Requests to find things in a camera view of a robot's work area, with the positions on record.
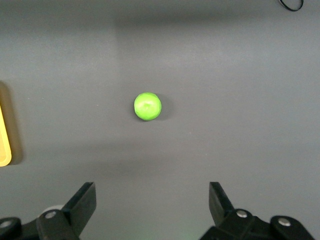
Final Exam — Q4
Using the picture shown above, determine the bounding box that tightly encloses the thin black loose cable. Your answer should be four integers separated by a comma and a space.
278, 0, 305, 12

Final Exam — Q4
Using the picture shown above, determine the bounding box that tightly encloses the yellow plastic tray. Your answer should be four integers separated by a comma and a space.
0, 81, 13, 168

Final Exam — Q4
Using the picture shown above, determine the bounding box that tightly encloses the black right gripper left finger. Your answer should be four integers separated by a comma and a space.
0, 181, 97, 240

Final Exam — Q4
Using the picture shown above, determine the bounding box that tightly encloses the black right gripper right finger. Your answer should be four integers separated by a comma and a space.
199, 181, 316, 240

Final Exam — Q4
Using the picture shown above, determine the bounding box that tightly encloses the dark grey table mat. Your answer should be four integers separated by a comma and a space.
0, 0, 320, 240

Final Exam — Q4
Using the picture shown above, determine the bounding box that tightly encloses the green lime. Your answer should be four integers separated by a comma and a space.
133, 92, 163, 122

